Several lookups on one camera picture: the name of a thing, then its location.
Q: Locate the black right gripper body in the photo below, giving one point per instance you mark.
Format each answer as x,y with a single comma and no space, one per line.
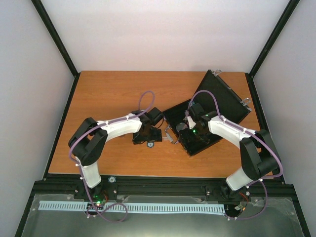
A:
197,135

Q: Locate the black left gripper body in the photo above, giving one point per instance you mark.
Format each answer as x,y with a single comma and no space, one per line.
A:
148,137

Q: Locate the black aluminium frame rail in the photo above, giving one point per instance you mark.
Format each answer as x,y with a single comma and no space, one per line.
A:
205,189

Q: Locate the black poker set case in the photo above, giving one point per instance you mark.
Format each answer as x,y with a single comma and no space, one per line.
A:
229,103

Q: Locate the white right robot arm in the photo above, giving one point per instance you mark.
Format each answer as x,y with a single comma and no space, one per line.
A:
259,158

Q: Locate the white perforated cable strip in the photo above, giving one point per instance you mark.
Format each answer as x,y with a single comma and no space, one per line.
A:
138,208

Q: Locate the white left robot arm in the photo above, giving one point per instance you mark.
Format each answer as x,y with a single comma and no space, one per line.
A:
87,143

